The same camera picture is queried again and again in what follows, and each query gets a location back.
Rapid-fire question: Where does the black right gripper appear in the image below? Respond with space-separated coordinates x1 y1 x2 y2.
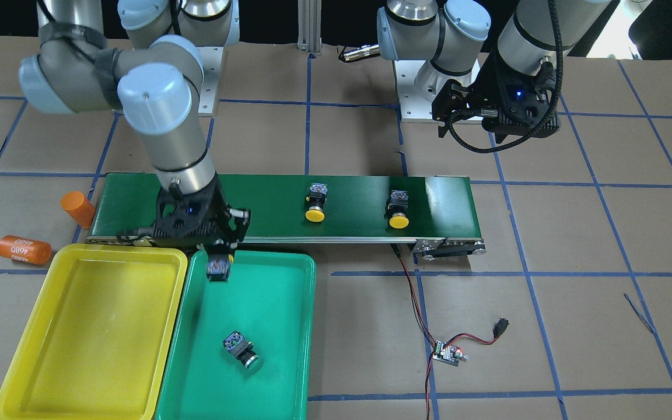
158 178 251 251

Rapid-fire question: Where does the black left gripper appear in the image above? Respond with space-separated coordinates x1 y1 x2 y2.
432 51 547 138

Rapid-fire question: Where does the lone green push button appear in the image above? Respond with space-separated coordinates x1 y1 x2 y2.
206 253 234 282

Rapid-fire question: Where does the yellow push button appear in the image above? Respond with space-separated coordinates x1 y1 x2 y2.
385 190 409 229
304 183 328 223

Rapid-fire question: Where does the plain orange cylinder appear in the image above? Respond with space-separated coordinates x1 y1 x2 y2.
59 191 96 229

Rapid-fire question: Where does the orange cylinder with white numbers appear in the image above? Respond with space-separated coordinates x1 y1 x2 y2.
0 236 53 265

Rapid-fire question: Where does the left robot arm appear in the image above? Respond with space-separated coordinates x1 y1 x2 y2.
376 1 608 149

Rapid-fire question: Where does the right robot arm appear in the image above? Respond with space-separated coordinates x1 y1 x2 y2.
19 1 250 254

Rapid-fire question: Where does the green tray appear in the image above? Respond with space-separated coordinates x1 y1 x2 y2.
155 251 316 419

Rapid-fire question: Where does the green conveyor belt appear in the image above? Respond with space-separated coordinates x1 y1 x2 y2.
86 173 486 260

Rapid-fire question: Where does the yellow tray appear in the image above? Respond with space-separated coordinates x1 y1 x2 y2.
0 244 188 419

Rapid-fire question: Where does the black barrel power connector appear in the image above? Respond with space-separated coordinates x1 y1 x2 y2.
492 317 509 341

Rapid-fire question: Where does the small controller circuit board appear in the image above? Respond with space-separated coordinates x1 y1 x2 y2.
432 340 468 367

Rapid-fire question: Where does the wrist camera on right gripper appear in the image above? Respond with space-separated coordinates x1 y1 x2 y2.
117 197 221 248

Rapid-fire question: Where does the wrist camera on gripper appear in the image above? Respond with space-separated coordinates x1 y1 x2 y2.
447 76 563 153
117 197 221 248

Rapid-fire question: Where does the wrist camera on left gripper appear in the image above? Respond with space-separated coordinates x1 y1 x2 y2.
447 76 563 153

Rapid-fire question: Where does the aluminium frame post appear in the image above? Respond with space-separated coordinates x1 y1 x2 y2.
297 0 322 55

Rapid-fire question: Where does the red black power wire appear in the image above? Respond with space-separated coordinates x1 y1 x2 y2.
391 245 497 420

